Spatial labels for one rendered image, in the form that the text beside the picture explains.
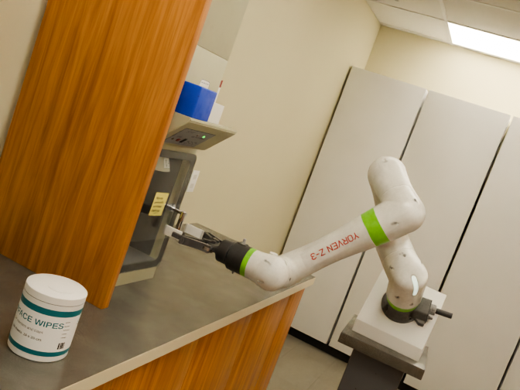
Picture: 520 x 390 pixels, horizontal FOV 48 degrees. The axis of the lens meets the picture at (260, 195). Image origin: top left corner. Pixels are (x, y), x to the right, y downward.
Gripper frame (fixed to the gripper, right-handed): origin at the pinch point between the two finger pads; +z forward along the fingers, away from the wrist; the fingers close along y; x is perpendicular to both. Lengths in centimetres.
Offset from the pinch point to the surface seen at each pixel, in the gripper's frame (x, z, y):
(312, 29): -104, 49, -180
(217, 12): -68, 6, 11
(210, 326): 21.5, -24.4, 6.7
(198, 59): -53, 6, 13
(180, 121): -34.7, -3.1, 26.7
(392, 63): -122, 27, -329
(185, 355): 32.1, -21.4, 10.1
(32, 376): 21, -18, 75
